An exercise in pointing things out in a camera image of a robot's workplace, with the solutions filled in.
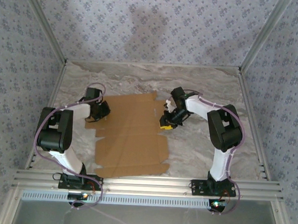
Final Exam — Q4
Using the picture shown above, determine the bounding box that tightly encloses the small controller board with LED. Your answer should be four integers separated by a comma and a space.
210, 199, 228, 211
67, 191, 89, 200

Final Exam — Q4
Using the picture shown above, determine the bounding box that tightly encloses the grey slotted cable duct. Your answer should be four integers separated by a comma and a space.
20, 189, 225, 212

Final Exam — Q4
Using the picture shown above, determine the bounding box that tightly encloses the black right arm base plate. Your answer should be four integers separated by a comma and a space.
190, 179, 237, 197

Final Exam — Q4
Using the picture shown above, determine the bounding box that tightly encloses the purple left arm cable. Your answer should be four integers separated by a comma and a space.
30, 80, 109, 211

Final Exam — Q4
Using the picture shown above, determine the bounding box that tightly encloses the grey metal sheet panel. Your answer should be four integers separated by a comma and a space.
15, 187, 284, 224

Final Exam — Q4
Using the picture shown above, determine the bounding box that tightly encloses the aluminium frame cross rail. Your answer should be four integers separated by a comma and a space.
11, 168, 285, 203

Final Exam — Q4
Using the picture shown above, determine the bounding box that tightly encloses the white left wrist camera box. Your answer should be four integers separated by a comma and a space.
164, 99, 177, 113

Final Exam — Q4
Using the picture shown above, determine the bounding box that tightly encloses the aluminium table side rail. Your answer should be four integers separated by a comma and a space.
233, 69, 277, 181
23, 59, 68, 172

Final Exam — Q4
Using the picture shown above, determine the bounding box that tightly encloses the aluminium frame corner post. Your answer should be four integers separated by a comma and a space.
238, 0, 295, 75
18, 0, 71, 65

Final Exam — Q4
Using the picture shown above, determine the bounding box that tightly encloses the brown cardboard box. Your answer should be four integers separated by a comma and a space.
82, 87, 175, 181

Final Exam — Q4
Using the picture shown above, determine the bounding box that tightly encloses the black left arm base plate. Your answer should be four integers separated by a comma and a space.
57, 172, 104, 191

